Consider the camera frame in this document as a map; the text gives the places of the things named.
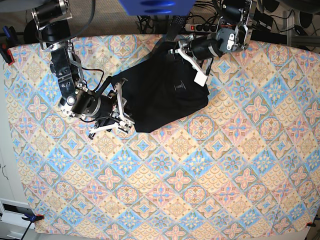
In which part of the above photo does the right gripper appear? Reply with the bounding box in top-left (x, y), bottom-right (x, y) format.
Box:
top-left (92, 77), bottom-right (135, 133)

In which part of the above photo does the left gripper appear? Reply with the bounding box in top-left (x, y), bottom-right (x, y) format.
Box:
top-left (168, 33), bottom-right (224, 64)

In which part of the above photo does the black T-shirt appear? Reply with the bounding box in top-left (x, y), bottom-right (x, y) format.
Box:
top-left (111, 41), bottom-right (209, 133)

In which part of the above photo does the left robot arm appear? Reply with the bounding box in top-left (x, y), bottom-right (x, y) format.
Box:
top-left (168, 0), bottom-right (257, 61)

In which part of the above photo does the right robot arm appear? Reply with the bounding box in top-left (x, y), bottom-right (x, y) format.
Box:
top-left (31, 0), bottom-right (135, 139)

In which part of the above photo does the white power strip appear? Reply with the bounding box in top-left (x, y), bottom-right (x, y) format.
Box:
top-left (184, 23), bottom-right (217, 34)

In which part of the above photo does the blue clamp top left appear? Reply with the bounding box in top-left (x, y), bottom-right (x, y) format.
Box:
top-left (0, 26), bottom-right (15, 66)

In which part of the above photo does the blue clamp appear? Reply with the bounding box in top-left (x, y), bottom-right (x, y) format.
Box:
top-left (0, 26), bottom-right (15, 66)
top-left (21, 213), bottom-right (45, 223)

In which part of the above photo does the patterned tablecloth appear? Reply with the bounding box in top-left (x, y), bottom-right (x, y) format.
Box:
top-left (0, 42), bottom-right (320, 240)

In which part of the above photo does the blue clamp bottom left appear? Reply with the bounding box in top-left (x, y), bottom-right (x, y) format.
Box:
top-left (21, 213), bottom-right (45, 223)

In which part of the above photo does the white cabinet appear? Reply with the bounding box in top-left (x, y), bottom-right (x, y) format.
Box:
top-left (0, 59), bottom-right (30, 238)

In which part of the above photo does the orange clamp bottom right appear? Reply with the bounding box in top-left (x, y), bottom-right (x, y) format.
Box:
top-left (306, 222), bottom-right (316, 227)

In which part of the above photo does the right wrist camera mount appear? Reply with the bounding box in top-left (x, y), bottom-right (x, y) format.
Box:
top-left (88, 81), bottom-right (135, 140)

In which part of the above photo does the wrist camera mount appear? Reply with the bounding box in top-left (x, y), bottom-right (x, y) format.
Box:
top-left (88, 81), bottom-right (135, 140)
top-left (168, 48), bottom-right (214, 87)

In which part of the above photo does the black strap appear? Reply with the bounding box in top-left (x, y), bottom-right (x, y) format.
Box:
top-left (164, 15), bottom-right (188, 41)

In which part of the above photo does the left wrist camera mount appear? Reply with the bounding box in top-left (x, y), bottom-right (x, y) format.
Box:
top-left (168, 48), bottom-right (214, 87)

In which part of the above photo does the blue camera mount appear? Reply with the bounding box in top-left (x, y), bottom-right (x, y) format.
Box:
top-left (119, 0), bottom-right (196, 16)

